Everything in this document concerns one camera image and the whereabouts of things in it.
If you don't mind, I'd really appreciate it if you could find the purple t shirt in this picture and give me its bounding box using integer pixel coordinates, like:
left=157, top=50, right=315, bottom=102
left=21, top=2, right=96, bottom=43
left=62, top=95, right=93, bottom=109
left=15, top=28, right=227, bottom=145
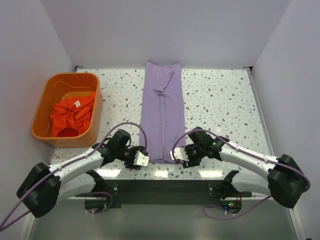
left=140, top=62, right=185, bottom=164

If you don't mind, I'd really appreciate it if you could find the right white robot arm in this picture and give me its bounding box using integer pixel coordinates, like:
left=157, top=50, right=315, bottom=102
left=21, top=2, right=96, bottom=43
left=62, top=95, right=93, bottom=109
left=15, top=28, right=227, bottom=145
left=182, top=127, right=311, bottom=209

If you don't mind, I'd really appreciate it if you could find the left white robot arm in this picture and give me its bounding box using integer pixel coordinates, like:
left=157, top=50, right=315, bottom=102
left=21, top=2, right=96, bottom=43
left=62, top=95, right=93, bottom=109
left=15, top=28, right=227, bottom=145
left=16, top=129, right=149, bottom=218

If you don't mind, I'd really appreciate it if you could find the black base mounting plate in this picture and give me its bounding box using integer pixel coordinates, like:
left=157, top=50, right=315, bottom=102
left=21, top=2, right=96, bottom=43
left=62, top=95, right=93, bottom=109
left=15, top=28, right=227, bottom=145
left=76, top=179, right=252, bottom=210

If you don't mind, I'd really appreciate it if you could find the orange t shirt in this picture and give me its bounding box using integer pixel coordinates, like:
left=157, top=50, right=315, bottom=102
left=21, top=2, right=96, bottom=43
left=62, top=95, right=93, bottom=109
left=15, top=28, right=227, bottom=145
left=50, top=93, right=96, bottom=137

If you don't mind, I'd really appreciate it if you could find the orange plastic bin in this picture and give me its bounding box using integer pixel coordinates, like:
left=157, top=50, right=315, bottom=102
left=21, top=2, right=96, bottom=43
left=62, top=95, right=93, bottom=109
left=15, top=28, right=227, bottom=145
left=31, top=72, right=103, bottom=148

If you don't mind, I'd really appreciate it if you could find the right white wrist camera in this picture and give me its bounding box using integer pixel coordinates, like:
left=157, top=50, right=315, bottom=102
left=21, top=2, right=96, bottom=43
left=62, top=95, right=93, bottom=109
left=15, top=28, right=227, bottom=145
left=170, top=147, right=189, bottom=164

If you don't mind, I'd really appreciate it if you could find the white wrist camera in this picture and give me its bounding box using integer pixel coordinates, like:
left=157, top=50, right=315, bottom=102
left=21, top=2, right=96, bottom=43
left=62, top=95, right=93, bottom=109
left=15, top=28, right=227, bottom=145
left=133, top=151, right=150, bottom=167
left=170, top=147, right=189, bottom=164

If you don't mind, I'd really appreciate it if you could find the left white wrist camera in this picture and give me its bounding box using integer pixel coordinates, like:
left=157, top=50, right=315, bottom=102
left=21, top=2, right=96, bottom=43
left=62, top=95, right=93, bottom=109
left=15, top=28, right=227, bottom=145
left=133, top=151, right=150, bottom=167

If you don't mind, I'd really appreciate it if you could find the aluminium frame rail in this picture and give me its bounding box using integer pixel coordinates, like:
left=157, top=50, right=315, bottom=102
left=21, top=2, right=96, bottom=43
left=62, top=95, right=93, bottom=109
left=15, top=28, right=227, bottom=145
left=31, top=177, right=296, bottom=201

